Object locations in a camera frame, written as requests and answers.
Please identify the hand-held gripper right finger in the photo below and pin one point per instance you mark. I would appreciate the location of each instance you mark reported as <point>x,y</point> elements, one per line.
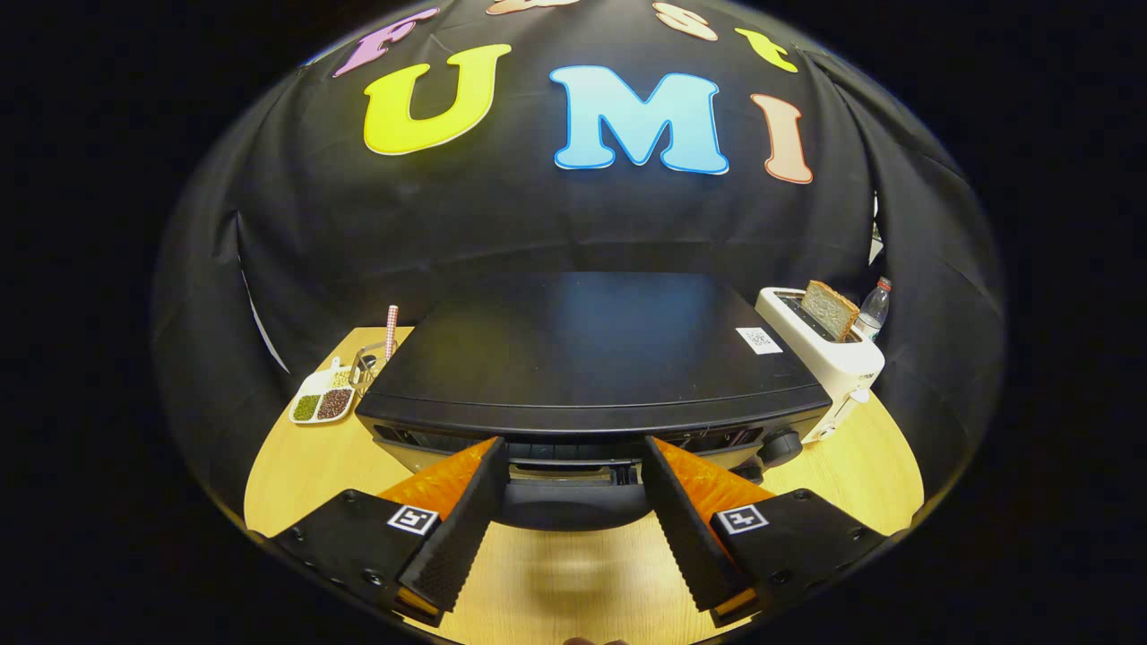
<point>690,537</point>

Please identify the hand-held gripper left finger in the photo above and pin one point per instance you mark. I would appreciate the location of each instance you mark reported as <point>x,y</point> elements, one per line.
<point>457,537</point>

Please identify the black toaster oven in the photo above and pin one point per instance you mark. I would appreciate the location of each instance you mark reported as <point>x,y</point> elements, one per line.
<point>582,349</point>

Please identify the white pop-up toaster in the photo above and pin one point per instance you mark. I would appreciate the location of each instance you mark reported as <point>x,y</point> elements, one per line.
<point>842,367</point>

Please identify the white divided dish of beans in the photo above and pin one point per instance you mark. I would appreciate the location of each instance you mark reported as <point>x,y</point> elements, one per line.
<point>333,403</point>

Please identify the clear glass cup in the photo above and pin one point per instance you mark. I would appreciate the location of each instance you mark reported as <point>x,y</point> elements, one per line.
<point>366,363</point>

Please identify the pink checkered straw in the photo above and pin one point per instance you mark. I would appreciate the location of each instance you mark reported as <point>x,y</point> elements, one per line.
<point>392,327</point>

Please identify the brown bread slice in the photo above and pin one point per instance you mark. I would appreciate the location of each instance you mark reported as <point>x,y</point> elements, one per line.
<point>829,309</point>

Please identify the clear water bottle red label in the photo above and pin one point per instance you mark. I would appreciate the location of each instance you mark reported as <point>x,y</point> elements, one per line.
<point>876,309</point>

